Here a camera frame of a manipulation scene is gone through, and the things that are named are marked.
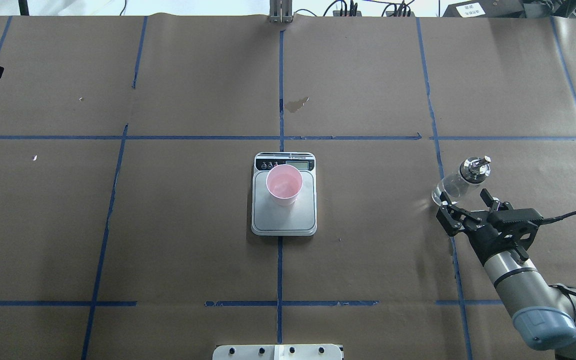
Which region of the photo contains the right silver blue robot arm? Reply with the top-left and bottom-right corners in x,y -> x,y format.
436,189 -> 576,360

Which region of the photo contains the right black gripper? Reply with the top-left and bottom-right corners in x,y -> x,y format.
436,187 -> 519,265

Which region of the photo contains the aluminium frame post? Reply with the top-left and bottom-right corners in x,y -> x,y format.
268,0 -> 294,24

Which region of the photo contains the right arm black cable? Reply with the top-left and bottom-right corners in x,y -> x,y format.
542,208 -> 576,222

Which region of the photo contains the black box with label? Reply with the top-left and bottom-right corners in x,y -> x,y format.
441,0 -> 525,19

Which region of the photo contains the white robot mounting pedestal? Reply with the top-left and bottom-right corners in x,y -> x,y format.
212,343 -> 345,360

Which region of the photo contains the silver digital kitchen scale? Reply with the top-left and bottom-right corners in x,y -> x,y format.
251,152 -> 318,237

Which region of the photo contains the pink plastic cup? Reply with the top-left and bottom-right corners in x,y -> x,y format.
265,164 -> 304,207

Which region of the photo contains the glass sauce bottle steel cap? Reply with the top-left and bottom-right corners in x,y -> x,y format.
431,155 -> 492,206

